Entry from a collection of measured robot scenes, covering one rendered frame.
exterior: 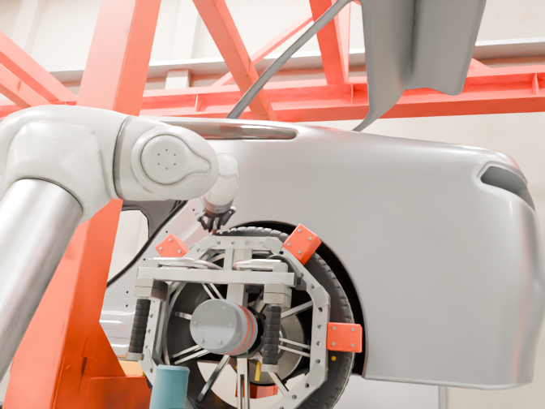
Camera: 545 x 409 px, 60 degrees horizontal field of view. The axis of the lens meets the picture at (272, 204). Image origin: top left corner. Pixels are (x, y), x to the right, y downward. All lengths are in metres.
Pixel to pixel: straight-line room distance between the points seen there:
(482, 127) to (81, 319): 5.24
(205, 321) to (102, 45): 1.12
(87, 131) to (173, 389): 0.77
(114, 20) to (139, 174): 1.33
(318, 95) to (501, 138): 2.44
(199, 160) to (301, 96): 3.92
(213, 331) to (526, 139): 5.27
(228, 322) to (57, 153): 0.69
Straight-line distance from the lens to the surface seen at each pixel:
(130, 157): 0.70
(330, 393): 1.40
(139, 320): 1.24
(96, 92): 1.81
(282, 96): 4.62
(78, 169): 0.70
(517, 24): 6.97
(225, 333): 1.23
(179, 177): 0.66
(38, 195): 0.68
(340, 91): 4.54
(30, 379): 1.60
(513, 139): 6.10
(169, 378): 1.30
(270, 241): 1.39
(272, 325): 1.12
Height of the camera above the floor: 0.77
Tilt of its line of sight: 19 degrees up
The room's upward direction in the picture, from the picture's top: 5 degrees clockwise
